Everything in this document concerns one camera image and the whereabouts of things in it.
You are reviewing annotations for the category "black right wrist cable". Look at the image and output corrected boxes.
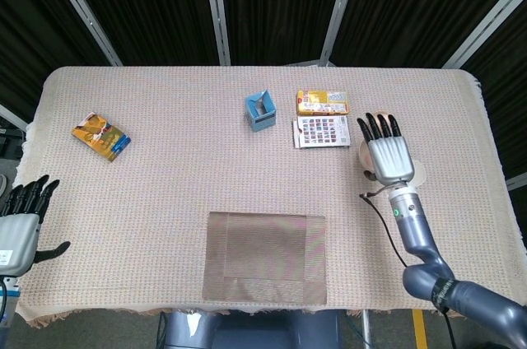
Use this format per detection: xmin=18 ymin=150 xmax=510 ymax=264
xmin=359 ymin=184 xmax=459 ymax=349

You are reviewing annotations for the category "open light blue carton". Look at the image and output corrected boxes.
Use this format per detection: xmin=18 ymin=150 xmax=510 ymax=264
xmin=244 ymin=89 xmax=277 ymax=133

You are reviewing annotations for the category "white box with colour swatches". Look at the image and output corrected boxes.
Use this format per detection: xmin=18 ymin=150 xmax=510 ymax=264
xmin=291 ymin=114 xmax=352 ymax=150

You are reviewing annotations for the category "light brown bowl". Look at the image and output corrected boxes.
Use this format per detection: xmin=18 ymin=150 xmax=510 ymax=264
xmin=358 ymin=137 xmax=377 ymax=180

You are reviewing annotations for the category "orange and blue packet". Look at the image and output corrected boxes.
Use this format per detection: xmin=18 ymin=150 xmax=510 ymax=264
xmin=71 ymin=112 xmax=132 ymax=163

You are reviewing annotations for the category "brown woven placemat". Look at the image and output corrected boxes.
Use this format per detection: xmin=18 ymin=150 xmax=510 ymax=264
xmin=202 ymin=211 xmax=328 ymax=305

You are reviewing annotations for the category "silver partition post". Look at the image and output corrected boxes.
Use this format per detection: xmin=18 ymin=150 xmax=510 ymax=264
xmin=0 ymin=103 xmax=30 ymax=130
xmin=505 ymin=174 xmax=527 ymax=192
xmin=40 ymin=0 xmax=124 ymax=67
xmin=318 ymin=0 xmax=364 ymax=66
xmin=200 ymin=0 xmax=232 ymax=66
xmin=441 ymin=0 xmax=527 ymax=70

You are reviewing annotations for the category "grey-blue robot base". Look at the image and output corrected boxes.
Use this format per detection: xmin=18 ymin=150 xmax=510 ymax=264
xmin=158 ymin=309 xmax=343 ymax=349

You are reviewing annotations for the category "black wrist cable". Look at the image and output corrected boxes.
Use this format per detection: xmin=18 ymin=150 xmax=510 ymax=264
xmin=359 ymin=184 xmax=459 ymax=349
xmin=0 ymin=277 xmax=10 ymax=328

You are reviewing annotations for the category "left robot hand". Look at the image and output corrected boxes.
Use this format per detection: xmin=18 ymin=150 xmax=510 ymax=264
xmin=0 ymin=174 xmax=71 ymax=277

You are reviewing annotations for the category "beige woven tablecloth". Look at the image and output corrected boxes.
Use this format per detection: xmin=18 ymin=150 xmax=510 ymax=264
xmin=7 ymin=65 xmax=518 ymax=328

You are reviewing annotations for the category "metal table leg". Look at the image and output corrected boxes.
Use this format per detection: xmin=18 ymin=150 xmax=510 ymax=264
xmin=361 ymin=309 xmax=372 ymax=349

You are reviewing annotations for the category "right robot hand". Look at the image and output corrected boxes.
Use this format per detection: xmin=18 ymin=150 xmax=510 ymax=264
xmin=356 ymin=112 xmax=416 ymax=184

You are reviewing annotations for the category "yellow snack box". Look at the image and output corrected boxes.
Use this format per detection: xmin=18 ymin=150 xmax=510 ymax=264
xmin=295 ymin=90 xmax=351 ymax=116

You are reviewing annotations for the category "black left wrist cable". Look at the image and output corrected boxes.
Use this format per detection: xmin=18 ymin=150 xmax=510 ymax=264
xmin=0 ymin=277 xmax=10 ymax=328

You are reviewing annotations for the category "white floral paper cup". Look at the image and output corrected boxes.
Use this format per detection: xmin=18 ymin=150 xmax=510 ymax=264
xmin=410 ymin=159 xmax=427 ymax=186

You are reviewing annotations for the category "dark pleated curtain panel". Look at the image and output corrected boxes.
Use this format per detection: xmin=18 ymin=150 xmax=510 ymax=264
xmin=329 ymin=0 xmax=527 ymax=68
xmin=0 ymin=0 xmax=117 ymax=119
xmin=460 ymin=7 xmax=527 ymax=181
xmin=217 ymin=0 xmax=352 ymax=66
xmin=57 ymin=0 xmax=220 ymax=67

